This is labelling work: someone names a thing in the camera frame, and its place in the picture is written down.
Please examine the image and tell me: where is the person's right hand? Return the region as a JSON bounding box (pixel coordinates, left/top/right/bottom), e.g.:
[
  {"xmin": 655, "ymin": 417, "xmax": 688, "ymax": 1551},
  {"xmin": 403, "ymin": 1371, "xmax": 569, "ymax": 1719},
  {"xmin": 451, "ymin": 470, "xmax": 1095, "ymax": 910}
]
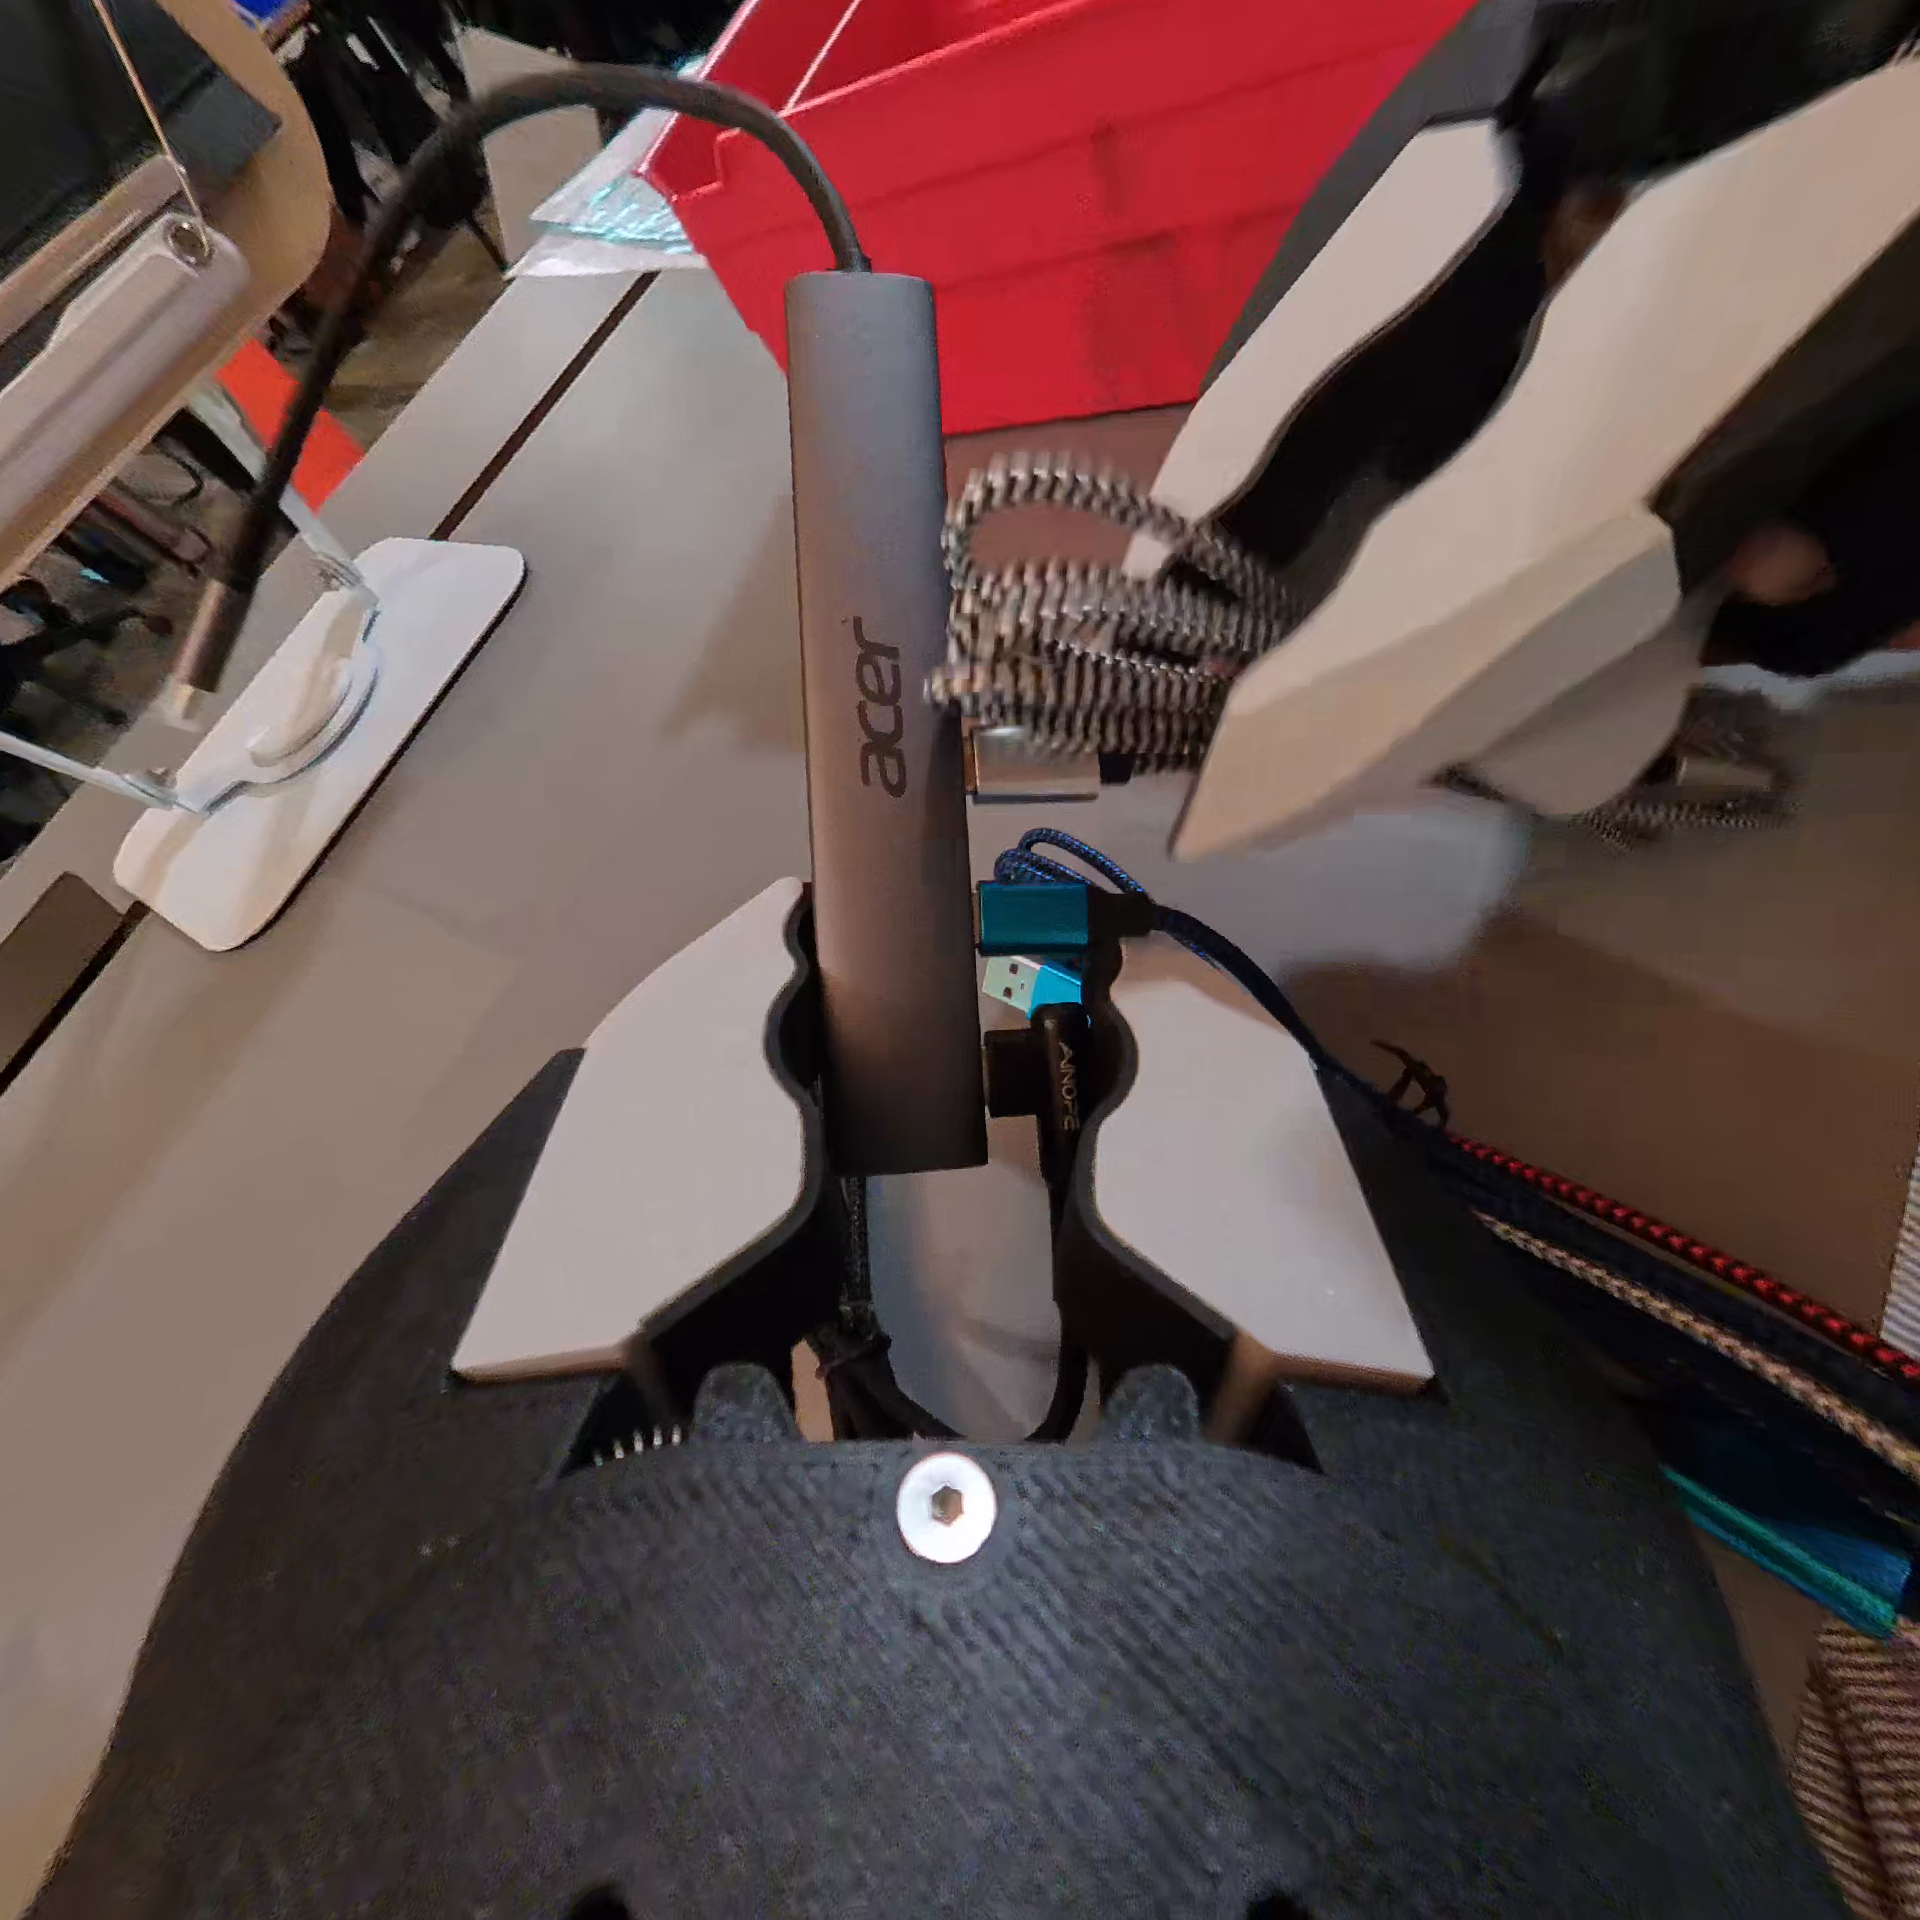
[{"xmin": 1722, "ymin": 518, "xmax": 1849, "ymax": 629}]

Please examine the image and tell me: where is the black white braided cable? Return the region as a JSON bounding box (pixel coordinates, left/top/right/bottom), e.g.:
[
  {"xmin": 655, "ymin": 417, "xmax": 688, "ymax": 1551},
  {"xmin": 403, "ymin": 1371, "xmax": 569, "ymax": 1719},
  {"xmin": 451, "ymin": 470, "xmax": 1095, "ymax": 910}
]
[{"xmin": 930, "ymin": 454, "xmax": 1807, "ymax": 860}]

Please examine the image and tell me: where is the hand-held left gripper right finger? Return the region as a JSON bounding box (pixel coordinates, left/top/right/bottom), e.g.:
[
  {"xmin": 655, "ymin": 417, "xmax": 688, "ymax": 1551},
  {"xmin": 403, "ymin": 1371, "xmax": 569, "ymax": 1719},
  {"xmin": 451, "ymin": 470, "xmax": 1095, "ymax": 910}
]
[{"xmin": 1047, "ymin": 962, "xmax": 1435, "ymax": 1401}]

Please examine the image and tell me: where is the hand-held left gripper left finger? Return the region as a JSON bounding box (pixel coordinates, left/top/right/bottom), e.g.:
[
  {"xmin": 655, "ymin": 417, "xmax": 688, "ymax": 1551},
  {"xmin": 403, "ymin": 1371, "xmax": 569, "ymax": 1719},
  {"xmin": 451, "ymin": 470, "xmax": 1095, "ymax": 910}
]
[{"xmin": 446, "ymin": 876, "xmax": 838, "ymax": 1383}]

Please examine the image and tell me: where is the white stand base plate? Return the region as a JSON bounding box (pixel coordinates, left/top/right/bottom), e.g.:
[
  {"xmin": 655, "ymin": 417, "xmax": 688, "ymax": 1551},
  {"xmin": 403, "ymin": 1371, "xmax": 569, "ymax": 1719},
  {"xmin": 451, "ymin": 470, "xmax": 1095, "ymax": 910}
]
[{"xmin": 0, "ymin": 212, "xmax": 531, "ymax": 956}]

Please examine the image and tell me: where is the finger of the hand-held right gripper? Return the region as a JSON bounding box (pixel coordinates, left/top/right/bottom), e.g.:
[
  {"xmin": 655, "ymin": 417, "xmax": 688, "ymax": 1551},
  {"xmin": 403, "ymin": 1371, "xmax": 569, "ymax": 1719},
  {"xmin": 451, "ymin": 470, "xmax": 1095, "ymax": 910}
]
[
  {"xmin": 1170, "ymin": 63, "xmax": 1920, "ymax": 864},
  {"xmin": 1118, "ymin": 114, "xmax": 1556, "ymax": 590}
]

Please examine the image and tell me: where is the beige braided cable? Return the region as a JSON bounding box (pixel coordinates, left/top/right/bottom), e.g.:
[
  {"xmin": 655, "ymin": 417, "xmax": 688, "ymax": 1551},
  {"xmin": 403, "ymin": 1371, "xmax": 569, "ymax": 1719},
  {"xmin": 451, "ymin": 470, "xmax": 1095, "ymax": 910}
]
[{"xmin": 1478, "ymin": 1215, "xmax": 1920, "ymax": 1481}]

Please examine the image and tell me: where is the grey striped cloth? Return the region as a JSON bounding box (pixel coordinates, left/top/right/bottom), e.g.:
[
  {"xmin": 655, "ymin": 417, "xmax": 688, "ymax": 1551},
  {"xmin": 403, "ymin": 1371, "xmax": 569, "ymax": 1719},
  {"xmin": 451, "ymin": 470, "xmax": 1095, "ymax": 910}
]
[{"xmin": 1795, "ymin": 1629, "xmax": 1920, "ymax": 1920}]

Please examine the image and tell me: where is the red black braided cable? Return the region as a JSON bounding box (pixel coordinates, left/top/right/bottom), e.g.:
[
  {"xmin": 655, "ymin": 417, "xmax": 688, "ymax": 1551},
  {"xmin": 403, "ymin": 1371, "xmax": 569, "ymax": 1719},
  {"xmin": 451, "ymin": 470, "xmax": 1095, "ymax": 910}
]
[{"xmin": 1448, "ymin": 1129, "xmax": 1920, "ymax": 1382}]

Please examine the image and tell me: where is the red plastic bin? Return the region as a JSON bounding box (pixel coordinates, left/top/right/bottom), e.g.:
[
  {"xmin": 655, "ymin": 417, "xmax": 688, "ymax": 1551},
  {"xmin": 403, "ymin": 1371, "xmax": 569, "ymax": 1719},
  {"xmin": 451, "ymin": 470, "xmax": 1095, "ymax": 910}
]
[{"xmin": 637, "ymin": 0, "xmax": 1501, "ymax": 444}]

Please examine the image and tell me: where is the grey desk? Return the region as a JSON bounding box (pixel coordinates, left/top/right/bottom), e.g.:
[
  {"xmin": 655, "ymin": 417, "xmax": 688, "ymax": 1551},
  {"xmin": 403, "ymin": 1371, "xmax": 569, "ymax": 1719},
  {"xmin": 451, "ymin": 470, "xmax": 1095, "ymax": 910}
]
[{"xmin": 0, "ymin": 271, "xmax": 1920, "ymax": 1920}]

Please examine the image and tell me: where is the black hub cable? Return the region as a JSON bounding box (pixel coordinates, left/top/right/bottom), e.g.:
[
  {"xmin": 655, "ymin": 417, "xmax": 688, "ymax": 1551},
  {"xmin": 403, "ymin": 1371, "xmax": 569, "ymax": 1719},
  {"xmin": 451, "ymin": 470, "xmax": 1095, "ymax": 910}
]
[{"xmin": 165, "ymin": 72, "xmax": 880, "ymax": 736}]

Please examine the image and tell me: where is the teal cloth strap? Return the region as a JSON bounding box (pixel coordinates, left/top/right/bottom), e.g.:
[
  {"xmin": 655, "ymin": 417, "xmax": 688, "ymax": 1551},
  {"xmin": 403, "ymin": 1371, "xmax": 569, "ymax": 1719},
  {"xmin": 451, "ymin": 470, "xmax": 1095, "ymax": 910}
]
[{"xmin": 1658, "ymin": 1463, "xmax": 1920, "ymax": 1640}]

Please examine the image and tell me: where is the printed paper sheet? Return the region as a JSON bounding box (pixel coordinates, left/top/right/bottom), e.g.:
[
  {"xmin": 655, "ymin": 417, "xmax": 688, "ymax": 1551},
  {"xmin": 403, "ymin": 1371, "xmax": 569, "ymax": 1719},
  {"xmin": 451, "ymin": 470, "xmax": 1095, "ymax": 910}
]
[{"xmin": 500, "ymin": 154, "xmax": 714, "ymax": 285}]

